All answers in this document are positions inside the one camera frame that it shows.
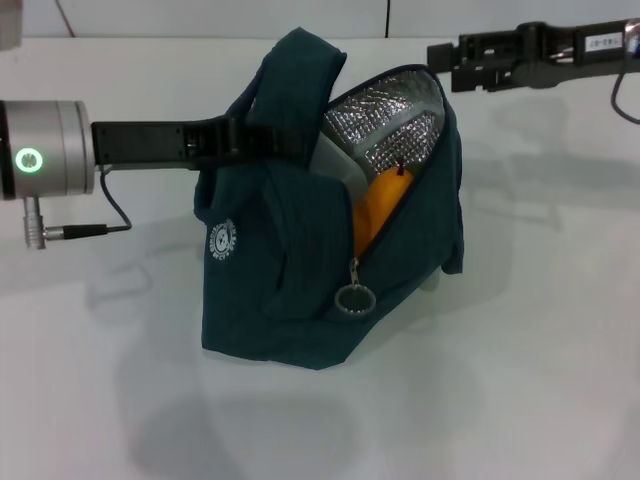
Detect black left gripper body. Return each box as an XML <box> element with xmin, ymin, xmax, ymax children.
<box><xmin>89</xmin><ymin>115</ymin><xmax>237</xmax><ymax>171</ymax></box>

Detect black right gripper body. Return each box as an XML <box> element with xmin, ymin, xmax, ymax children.
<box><xmin>519</xmin><ymin>17</ymin><xmax>640</xmax><ymax>89</ymax></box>

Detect yellow orange pear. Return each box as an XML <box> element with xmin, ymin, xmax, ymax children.
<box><xmin>352</xmin><ymin>167</ymin><xmax>415</xmax><ymax>256</ymax></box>

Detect dark teal lunch bag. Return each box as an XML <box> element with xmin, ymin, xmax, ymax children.
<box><xmin>193</xmin><ymin>27</ymin><xmax>466</xmax><ymax>371</ymax></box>

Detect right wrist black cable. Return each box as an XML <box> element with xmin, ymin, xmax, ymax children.
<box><xmin>612</xmin><ymin>72</ymin><xmax>640</xmax><ymax>126</ymax></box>

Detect left wrist connector cable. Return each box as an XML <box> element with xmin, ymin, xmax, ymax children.
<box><xmin>24</xmin><ymin>167</ymin><xmax>132</xmax><ymax>249</ymax></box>

